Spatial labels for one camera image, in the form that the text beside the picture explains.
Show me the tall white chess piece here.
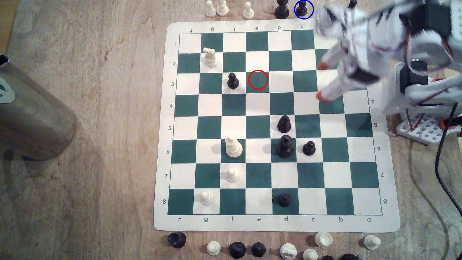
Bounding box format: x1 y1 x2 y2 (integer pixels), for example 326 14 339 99
225 135 243 158

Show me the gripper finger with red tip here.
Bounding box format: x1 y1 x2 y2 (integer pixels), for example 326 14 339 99
316 73 357 102
316 45 348 71

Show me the green white chess mat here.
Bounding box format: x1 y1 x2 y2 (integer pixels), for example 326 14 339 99
153 21 401 232

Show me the orange black clamp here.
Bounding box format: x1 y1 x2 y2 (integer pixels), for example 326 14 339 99
438 116 462 137

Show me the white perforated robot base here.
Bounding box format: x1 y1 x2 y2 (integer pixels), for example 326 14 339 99
383 62 462 146

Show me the white printed gripper body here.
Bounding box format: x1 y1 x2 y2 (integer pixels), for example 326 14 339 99
337 35 385 88

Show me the white chess knight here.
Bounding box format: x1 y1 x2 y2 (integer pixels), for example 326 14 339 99
202 47 219 69
280 243 298 260

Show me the tall black chess piece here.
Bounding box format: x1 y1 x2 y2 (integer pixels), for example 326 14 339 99
276 135 294 159
274 0 290 20

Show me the white chess rook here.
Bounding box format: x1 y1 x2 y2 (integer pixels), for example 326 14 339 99
314 231 333 248

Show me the black cable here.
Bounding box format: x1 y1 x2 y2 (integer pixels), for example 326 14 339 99
435 105 462 260

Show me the black chess rook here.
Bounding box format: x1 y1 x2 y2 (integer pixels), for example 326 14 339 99
167 231 187 248

